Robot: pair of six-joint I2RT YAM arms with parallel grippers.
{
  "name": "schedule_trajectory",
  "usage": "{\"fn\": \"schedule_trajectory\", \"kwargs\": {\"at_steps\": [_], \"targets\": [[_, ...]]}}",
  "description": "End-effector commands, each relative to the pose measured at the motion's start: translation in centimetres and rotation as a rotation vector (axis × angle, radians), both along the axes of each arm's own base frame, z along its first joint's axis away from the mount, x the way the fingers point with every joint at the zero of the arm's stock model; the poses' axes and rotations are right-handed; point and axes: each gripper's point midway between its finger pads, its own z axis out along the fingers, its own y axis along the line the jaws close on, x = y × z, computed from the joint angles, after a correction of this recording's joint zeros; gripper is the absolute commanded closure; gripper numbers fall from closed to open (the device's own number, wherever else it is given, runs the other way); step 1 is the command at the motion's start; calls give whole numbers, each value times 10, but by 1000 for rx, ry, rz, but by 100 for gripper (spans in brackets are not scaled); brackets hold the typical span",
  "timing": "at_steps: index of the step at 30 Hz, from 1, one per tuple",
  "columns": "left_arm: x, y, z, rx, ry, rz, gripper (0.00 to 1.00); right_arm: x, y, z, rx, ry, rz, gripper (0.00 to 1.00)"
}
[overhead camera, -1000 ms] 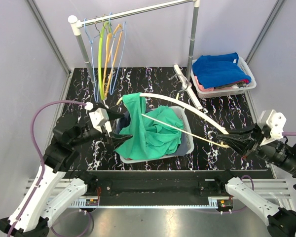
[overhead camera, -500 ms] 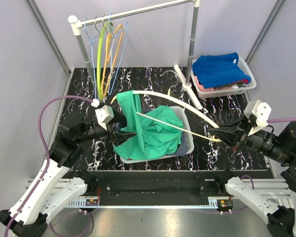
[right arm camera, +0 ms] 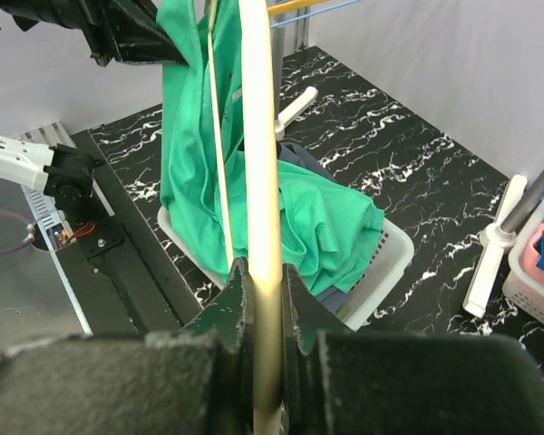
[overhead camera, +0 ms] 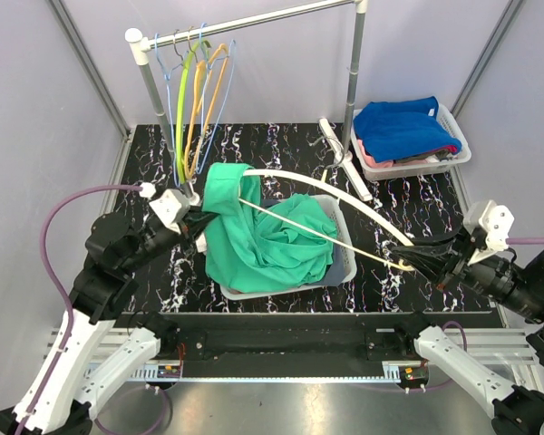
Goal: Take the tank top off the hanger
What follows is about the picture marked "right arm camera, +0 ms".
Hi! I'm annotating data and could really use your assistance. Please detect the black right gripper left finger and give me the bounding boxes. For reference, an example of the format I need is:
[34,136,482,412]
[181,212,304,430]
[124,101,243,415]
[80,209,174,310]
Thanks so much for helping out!
[184,257,255,434]

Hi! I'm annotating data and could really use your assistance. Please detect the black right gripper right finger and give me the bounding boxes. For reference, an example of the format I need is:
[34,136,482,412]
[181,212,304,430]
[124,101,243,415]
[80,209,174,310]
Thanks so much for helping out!
[281,264,358,434]

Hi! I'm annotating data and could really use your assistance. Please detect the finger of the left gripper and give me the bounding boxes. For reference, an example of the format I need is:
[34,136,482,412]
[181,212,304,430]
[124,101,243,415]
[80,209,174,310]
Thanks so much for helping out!
[79,0,186,66]

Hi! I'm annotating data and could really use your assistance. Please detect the dark navy tank top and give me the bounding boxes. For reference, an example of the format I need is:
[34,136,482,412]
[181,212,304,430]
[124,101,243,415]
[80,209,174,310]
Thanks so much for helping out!
[277,143,384,313]

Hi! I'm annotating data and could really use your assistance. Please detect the green t-shirt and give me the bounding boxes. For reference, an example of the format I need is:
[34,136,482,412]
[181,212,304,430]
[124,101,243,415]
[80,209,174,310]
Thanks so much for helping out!
[156,0,386,295]

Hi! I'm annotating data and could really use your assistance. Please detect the blue wire hanger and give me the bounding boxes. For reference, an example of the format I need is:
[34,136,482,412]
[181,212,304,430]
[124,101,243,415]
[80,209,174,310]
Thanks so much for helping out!
[270,0,360,29]

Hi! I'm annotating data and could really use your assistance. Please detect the cream curved wooden hanger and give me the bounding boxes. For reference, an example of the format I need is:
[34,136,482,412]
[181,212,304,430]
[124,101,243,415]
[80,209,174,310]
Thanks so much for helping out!
[206,0,285,435]

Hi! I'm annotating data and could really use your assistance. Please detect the large white perforated basket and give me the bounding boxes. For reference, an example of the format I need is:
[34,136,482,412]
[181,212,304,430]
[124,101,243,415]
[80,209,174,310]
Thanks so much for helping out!
[156,206,416,332]

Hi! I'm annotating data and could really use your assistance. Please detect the small white laundry basket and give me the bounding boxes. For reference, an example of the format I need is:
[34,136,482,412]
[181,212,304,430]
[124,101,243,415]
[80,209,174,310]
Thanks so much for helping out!
[502,198,544,324]

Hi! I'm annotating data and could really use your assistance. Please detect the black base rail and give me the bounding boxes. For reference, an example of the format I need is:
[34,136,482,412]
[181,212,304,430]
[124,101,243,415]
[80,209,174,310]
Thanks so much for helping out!
[49,130,205,336]

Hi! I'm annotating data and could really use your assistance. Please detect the white clothes rack frame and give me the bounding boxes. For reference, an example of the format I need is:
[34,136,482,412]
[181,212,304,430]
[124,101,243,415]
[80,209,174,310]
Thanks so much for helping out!
[267,0,544,318]

